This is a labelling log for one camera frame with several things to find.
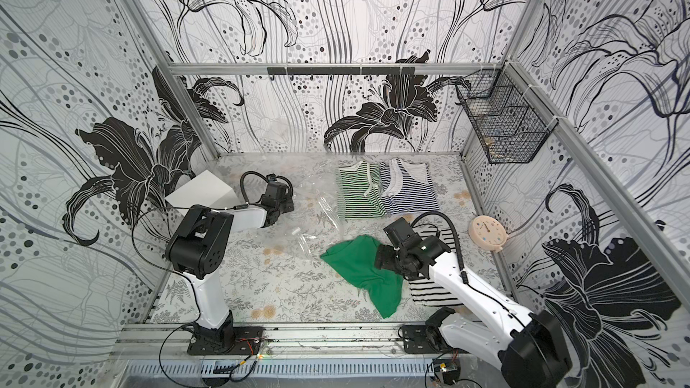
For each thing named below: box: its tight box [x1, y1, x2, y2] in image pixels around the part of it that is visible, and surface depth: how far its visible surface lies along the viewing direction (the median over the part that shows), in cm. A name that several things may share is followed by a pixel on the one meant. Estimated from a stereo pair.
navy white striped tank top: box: [380, 158, 440, 215], surface depth 109 cm
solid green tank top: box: [319, 234, 404, 319], surface depth 86 cm
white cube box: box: [164, 169, 241, 209], surface depth 93 cm
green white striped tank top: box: [337, 160, 387, 221], surface depth 106 cm
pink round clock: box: [468, 214, 509, 253], surface depth 93 cm
